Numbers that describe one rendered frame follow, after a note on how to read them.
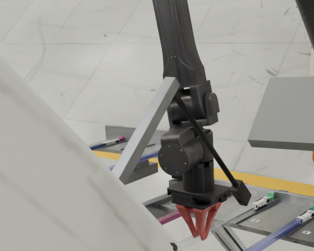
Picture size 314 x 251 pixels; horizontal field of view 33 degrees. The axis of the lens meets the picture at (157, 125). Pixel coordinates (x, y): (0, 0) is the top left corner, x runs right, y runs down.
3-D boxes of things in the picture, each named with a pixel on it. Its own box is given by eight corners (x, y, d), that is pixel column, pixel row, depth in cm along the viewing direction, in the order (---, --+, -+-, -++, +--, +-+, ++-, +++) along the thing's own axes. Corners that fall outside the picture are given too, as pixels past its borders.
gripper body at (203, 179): (213, 208, 91) (212, 167, 89) (166, 197, 97) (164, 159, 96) (232, 196, 96) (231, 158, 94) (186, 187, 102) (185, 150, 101)
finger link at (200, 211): (204, 249, 94) (202, 199, 92) (171, 240, 98) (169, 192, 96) (224, 235, 99) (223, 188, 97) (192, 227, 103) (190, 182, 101)
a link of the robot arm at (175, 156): (216, 90, 92) (173, 95, 97) (189, 101, 82) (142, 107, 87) (227, 156, 94) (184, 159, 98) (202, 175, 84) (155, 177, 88)
